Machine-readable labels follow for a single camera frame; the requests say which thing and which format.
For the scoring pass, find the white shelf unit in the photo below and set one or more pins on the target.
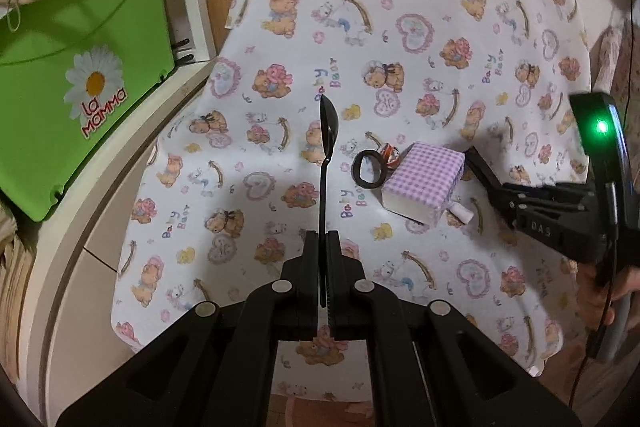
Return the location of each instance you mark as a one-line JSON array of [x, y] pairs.
[[90, 232]]

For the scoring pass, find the small red white wrapper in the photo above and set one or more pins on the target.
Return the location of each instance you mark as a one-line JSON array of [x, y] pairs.
[[390, 154]]

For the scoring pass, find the black plastic spoon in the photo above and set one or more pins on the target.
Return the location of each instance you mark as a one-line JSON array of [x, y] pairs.
[[327, 122]]

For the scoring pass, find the green storage box white lid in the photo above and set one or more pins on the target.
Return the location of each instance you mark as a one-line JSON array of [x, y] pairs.
[[60, 132]]

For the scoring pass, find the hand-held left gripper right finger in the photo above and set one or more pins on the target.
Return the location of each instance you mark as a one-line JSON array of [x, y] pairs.
[[336, 267]]

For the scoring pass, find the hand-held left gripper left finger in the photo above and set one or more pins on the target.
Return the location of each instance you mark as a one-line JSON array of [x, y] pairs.
[[310, 267]]

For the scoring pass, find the purple checkered box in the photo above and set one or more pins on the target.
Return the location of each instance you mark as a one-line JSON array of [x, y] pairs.
[[425, 179]]

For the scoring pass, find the bear printed white cloth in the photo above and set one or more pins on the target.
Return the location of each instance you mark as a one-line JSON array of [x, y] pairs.
[[425, 32]]

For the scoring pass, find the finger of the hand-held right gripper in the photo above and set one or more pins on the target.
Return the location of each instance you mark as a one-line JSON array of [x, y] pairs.
[[550, 192], [487, 177]]

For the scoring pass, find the small white paper roll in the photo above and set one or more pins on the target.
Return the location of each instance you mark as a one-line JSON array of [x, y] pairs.
[[461, 213]]

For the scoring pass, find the person's right hand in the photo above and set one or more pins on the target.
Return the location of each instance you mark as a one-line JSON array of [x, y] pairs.
[[595, 302]]

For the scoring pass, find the pink floral cloth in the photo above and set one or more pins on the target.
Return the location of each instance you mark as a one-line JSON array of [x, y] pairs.
[[615, 57]]

